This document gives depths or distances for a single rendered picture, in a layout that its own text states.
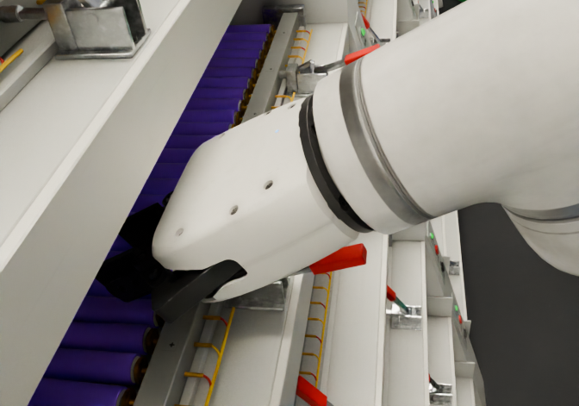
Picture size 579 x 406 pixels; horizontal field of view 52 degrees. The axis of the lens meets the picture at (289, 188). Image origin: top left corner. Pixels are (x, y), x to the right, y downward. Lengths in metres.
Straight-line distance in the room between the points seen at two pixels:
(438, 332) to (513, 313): 0.48
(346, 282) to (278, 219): 0.39
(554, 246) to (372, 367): 0.31
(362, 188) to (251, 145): 0.08
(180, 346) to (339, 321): 0.28
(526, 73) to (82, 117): 0.17
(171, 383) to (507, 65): 0.24
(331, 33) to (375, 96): 0.47
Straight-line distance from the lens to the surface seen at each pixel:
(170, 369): 0.35
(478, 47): 0.24
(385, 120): 0.25
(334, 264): 0.36
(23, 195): 0.22
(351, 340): 0.60
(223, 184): 0.30
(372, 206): 0.26
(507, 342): 1.48
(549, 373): 1.42
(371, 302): 0.63
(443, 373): 1.02
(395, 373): 0.80
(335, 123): 0.26
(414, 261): 0.92
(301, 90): 0.60
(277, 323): 0.39
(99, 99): 0.27
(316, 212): 0.26
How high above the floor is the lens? 1.19
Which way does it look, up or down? 34 degrees down
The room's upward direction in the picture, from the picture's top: 27 degrees counter-clockwise
